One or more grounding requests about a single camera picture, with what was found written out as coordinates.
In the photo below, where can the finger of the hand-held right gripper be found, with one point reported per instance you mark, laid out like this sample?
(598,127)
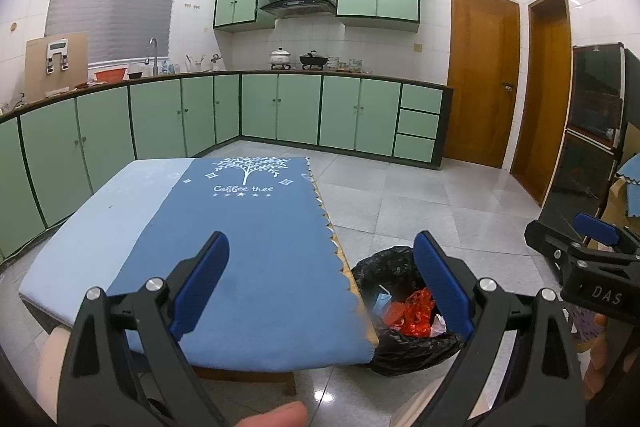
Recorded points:
(597,227)
(550,239)

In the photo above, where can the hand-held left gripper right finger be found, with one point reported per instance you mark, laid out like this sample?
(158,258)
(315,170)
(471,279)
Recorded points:
(445,287)

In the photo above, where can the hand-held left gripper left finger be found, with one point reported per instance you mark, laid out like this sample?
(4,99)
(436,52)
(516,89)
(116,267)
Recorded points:
(200,287)

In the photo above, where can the white plastic bag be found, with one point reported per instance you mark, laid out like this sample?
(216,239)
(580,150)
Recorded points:
(438,325)

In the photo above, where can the red mesh net bag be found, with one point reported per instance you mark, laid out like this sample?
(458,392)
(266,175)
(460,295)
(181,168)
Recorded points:
(415,317)

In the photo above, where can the blue white drink carton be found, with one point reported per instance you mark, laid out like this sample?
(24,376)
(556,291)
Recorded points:
(384,302)

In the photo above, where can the trash bin with black bag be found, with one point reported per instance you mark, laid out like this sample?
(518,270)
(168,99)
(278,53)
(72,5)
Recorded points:
(372,267)

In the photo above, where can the person's right hand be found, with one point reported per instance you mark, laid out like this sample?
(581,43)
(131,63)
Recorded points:
(597,357)

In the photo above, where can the person's left hand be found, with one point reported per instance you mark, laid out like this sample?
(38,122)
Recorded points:
(275,417)

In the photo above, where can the blue scalloped cloth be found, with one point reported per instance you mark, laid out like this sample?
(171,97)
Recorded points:
(630,187)

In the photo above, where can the blue printed tablecloth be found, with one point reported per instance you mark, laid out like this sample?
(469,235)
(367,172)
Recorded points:
(260,232)

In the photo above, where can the light blue table cover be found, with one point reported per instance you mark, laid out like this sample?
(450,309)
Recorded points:
(100,227)

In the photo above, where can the black glass cabinet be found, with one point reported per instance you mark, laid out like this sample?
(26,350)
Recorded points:
(590,107)

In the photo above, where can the plain wooden door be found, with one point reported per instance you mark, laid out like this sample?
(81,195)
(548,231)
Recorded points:
(542,97)

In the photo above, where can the person's left leg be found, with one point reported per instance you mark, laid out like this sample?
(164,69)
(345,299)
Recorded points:
(52,372)

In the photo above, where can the green lower kitchen cabinets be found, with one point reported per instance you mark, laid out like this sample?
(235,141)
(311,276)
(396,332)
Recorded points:
(280,107)

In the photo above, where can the utensil holder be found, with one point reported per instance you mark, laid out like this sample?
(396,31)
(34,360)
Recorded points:
(195,63)

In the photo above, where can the red plastic basin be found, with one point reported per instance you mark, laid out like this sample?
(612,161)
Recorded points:
(109,75)

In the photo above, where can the metal sink faucet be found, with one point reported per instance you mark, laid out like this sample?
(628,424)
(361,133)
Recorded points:
(154,54)

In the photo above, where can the group of glass jars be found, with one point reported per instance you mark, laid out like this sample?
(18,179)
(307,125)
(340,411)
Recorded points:
(349,65)

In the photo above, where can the white cooking pot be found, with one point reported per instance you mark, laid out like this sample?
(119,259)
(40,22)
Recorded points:
(280,58)

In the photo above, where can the black wok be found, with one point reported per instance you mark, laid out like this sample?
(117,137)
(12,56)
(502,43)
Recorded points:
(313,60)

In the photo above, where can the black range hood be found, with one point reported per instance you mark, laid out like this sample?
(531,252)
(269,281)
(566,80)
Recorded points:
(297,8)

